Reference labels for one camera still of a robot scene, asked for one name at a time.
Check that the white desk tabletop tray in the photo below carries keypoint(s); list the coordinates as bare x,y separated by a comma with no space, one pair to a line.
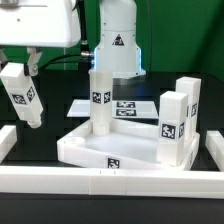
129,145

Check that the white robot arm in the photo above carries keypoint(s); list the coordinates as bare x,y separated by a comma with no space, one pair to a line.
117,50

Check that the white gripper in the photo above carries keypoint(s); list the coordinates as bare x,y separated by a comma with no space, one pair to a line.
35,24

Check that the white marker base plate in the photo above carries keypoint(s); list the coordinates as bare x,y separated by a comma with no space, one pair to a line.
120,109

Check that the white U-shaped obstacle fence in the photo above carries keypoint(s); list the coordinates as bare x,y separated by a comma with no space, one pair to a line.
88,181

